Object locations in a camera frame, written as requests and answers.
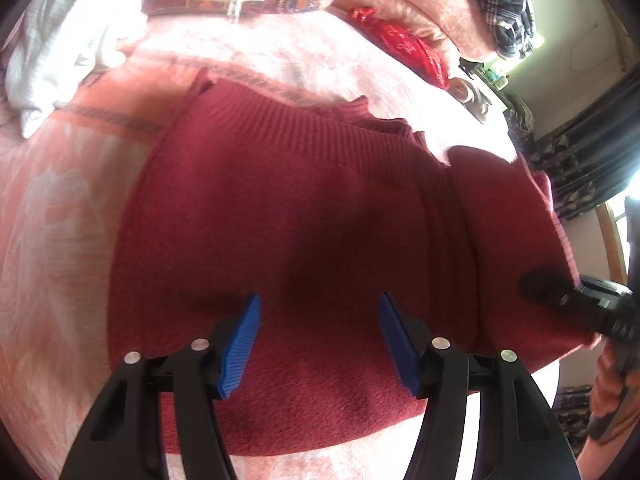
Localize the person's right hand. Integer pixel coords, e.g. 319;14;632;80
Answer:
577;340;639;479

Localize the light blue white garment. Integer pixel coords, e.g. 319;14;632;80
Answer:
4;0;146;139

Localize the pink fluffy folded blanket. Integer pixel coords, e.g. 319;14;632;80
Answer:
333;0;497;63

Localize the navy plaid flannel garment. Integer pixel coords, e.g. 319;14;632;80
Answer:
478;0;536;60

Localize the red shiny bag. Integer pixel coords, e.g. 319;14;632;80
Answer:
347;6;449;90

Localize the dark patterned curtain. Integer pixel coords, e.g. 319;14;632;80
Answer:
523;67;639;220

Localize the dark red knit sweater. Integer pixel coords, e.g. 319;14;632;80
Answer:
107;73;593;456

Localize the pink floral bedspread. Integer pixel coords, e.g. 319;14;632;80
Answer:
0;6;566;480

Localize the grey white cloth item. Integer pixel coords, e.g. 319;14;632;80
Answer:
448;77;491;124

